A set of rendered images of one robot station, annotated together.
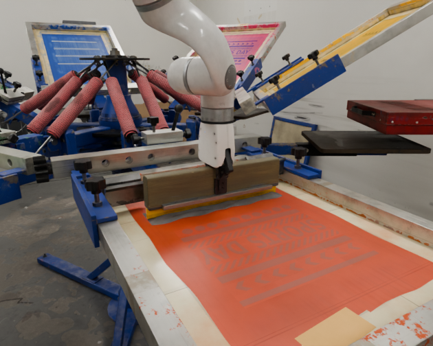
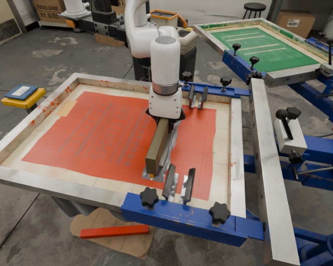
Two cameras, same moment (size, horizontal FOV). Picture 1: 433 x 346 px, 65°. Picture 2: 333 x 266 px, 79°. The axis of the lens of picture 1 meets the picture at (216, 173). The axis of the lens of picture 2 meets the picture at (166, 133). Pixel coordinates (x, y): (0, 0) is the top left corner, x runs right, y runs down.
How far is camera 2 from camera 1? 1.19 m
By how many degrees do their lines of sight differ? 103
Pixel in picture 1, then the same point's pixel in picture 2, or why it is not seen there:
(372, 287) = (57, 129)
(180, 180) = not seen: hidden behind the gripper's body
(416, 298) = (40, 133)
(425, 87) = not seen: outside the picture
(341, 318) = (66, 112)
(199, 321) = (104, 91)
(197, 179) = not seen: hidden behind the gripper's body
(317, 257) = (84, 132)
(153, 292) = (116, 81)
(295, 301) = (83, 109)
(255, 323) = (90, 98)
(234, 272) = (110, 107)
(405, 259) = (43, 155)
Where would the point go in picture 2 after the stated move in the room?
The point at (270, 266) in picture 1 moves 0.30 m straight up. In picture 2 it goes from (100, 116) to (76, 39)
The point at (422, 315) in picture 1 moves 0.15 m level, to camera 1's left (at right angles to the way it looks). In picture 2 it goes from (37, 112) to (73, 95)
